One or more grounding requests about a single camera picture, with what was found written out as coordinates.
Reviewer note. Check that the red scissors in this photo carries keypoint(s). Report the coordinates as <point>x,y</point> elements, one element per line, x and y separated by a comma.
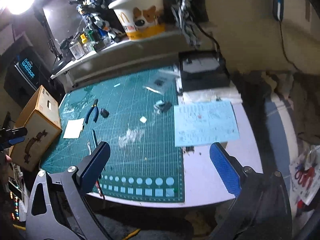
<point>305,176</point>

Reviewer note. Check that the green cutting mat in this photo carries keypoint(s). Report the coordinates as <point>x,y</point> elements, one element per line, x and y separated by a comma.
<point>140,155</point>

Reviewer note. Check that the silver winged model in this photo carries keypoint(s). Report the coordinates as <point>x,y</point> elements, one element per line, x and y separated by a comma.
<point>185,7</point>

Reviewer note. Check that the small white foam piece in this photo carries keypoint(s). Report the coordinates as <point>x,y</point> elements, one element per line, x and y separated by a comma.
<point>143,120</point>

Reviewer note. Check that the blue white robot model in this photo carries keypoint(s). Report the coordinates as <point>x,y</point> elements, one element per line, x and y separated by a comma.
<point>97,17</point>

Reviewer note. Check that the black flat device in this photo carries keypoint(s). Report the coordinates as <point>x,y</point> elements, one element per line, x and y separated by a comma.
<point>202,72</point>

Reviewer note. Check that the pale blue paper sheet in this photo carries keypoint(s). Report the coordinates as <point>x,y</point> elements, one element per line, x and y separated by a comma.
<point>206,123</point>

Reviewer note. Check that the white shelf riser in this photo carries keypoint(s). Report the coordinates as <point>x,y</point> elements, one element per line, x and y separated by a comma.
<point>125,52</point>

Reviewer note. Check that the brown cardboard box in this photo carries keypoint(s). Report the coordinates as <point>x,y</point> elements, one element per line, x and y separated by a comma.
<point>35,132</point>

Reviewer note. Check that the printed paper bucket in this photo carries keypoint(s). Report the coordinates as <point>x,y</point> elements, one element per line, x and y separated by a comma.
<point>140,17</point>

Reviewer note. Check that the white square paper pad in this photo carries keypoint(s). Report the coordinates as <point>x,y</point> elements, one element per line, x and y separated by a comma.
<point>73,128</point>

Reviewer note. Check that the small black oval part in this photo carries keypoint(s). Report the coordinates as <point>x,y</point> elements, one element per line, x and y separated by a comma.
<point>104,112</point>

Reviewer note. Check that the clear bag with black part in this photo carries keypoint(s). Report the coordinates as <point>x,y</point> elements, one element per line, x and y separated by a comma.
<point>158,83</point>

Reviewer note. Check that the small pale and black bits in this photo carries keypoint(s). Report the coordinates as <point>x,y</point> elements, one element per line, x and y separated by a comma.
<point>162,106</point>

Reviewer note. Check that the grey stormy backdrop panel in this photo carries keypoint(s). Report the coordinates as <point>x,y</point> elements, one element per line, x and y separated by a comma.
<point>57,20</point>

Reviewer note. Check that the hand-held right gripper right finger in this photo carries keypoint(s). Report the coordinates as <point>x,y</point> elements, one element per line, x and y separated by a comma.
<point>225,170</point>

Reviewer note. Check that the white desktop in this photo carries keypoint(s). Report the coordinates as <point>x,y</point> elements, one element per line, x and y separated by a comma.
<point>207,180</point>

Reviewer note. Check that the yellow cap bottle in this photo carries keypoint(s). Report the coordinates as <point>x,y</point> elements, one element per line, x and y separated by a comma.
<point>83,39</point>

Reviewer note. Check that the dark fuzzy blanket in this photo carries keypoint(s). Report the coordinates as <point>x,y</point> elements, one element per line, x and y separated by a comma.
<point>300,100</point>

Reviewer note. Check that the clear glass bottle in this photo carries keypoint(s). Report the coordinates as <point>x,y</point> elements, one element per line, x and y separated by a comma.
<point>76,50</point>

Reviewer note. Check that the blue black curved board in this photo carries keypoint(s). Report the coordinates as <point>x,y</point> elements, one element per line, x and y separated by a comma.
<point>277,0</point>

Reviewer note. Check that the thin white stick tool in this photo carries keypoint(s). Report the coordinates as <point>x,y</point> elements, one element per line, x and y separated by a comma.
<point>89,146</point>

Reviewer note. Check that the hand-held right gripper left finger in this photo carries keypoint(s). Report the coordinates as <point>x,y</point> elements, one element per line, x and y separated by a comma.
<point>93,170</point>

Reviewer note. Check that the green small bottle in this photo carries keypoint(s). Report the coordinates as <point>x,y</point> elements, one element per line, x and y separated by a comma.
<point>90,35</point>

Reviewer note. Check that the black desk lamp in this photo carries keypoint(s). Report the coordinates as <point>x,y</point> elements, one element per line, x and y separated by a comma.
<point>58,63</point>

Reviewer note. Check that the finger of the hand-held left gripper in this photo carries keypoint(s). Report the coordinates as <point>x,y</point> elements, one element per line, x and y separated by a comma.
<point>15,132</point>

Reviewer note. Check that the black computer tower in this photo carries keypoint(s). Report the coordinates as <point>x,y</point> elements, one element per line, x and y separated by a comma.
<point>27,80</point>

